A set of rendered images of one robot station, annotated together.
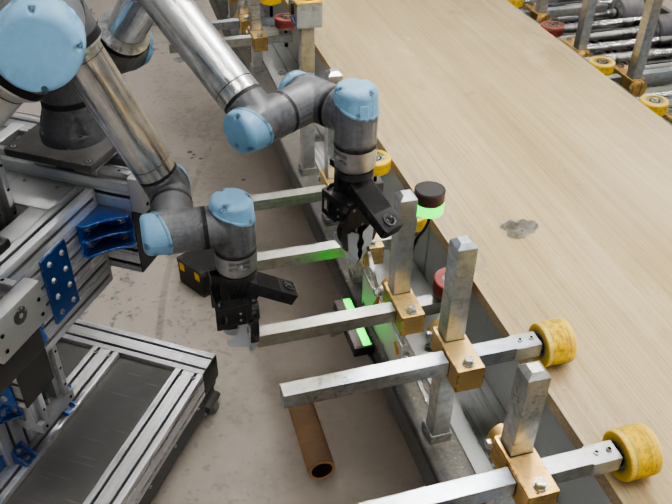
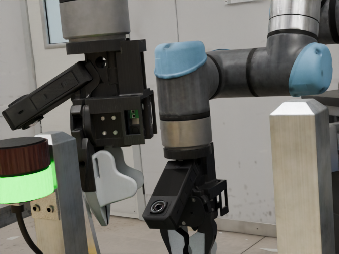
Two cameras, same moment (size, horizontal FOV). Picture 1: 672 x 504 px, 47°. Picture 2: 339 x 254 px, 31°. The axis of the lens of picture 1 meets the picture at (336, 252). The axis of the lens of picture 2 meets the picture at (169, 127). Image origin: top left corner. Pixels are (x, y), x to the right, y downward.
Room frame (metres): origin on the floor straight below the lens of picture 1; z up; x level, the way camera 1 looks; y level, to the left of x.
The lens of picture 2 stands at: (1.73, -0.44, 1.19)
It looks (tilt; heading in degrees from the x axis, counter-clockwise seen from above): 8 degrees down; 138
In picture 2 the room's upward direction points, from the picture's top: 5 degrees counter-clockwise
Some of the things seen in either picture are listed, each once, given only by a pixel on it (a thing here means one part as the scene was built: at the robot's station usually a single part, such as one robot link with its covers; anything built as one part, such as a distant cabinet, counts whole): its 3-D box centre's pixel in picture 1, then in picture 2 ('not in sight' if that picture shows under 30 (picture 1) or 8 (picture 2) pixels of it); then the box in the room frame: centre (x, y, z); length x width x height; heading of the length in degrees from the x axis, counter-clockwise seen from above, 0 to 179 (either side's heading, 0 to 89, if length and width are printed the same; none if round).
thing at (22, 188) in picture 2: (428, 205); (19, 182); (1.23, -0.18, 1.07); 0.06 x 0.06 x 0.02
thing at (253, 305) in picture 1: (235, 293); (192, 184); (1.08, 0.19, 0.97); 0.09 x 0.08 x 0.12; 107
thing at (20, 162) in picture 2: (429, 194); (15, 155); (1.23, -0.18, 1.10); 0.06 x 0.06 x 0.02
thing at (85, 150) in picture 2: not in sight; (87, 151); (1.17, -0.06, 1.07); 0.05 x 0.02 x 0.09; 127
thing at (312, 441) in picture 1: (309, 430); not in sight; (1.52, 0.07, 0.04); 0.30 x 0.08 x 0.08; 17
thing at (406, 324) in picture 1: (402, 303); not in sight; (1.20, -0.14, 0.85); 0.13 x 0.06 x 0.05; 17
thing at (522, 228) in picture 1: (520, 225); not in sight; (1.39, -0.41, 0.91); 0.09 x 0.07 x 0.02; 100
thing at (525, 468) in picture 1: (520, 467); not in sight; (0.72, -0.28, 0.95); 0.13 x 0.06 x 0.05; 17
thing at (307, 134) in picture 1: (306, 102); not in sight; (1.95, 0.09, 0.93); 0.05 x 0.04 x 0.45; 17
